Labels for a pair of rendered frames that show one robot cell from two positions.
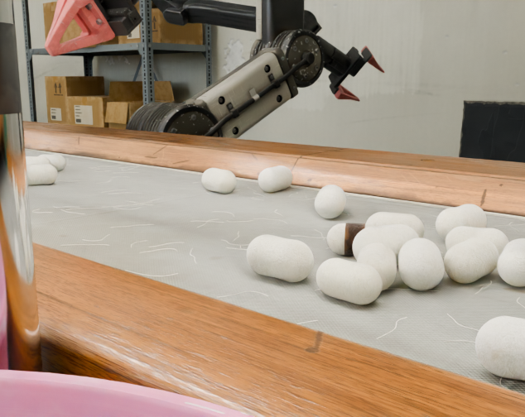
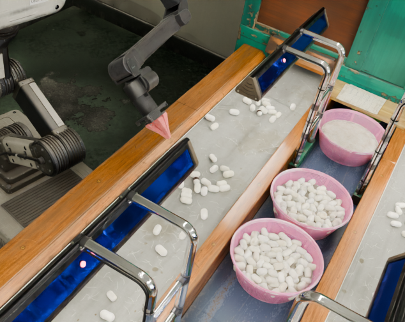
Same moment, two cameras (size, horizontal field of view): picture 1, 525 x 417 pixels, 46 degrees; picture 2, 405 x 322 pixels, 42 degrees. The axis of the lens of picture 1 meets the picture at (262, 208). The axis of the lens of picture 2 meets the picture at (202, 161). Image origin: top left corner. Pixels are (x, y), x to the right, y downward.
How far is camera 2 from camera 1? 2.09 m
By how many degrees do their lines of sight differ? 95
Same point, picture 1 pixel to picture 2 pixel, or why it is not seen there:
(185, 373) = not seen: hidden behind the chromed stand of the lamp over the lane
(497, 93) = not seen: outside the picture
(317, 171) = (202, 110)
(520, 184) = (223, 87)
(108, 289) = (300, 126)
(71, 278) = (298, 130)
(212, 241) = (256, 128)
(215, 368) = not seen: hidden behind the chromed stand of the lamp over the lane
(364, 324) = (284, 116)
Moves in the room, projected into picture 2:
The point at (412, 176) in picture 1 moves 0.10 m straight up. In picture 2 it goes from (213, 98) to (218, 76)
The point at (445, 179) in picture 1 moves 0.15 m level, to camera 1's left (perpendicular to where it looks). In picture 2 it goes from (217, 94) to (225, 119)
